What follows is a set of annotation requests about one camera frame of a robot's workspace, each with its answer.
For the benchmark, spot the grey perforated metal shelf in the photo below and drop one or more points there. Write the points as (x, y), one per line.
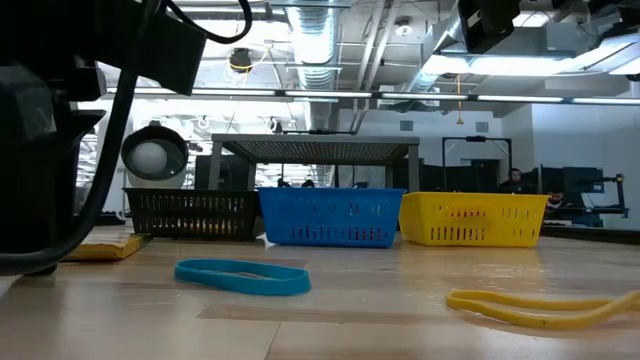
(315, 140)

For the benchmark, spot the yellow rubber band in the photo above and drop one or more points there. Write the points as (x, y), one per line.
(525, 320)

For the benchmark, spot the yellow plastic basket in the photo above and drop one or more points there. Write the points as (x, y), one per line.
(470, 220)

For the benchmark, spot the black metal frame stand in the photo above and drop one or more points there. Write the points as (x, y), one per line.
(443, 165)

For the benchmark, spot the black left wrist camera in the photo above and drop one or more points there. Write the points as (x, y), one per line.
(172, 55)

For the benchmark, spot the long ceiling light strip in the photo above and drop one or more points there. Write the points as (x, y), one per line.
(330, 94)

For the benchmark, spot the black monitor back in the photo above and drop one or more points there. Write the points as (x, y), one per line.
(230, 172)

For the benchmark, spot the blue rubber band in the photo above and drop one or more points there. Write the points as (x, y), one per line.
(240, 282)

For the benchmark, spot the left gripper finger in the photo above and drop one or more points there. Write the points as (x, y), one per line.
(35, 200)

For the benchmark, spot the white building column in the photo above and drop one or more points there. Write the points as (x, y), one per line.
(122, 125)

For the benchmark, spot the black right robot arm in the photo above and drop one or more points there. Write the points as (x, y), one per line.
(620, 10)

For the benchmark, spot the black equipment rig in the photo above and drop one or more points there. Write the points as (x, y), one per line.
(585, 185)

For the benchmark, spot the white cylindrical spotlight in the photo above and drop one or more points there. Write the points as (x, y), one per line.
(150, 157)

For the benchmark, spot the yellow green crayon box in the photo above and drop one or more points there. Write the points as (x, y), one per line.
(107, 247)

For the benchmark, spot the wall air vent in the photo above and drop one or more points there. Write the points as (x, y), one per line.
(406, 125)
(481, 127)

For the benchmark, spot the silver spiral ventilation duct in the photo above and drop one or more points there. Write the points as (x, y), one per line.
(315, 50)
(440, 35)

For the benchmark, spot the black plastic basket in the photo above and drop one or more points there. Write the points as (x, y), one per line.
(195, 215)

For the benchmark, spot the blue plastic basket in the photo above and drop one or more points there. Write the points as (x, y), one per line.
(330, 217)

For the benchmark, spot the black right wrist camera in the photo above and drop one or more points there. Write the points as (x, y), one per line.
(487, 25)

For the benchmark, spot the round ceiling sensor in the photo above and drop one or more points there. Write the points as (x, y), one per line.
(403, 27)

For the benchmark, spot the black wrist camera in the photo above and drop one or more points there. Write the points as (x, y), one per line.
(172, 55)
(487, 25)

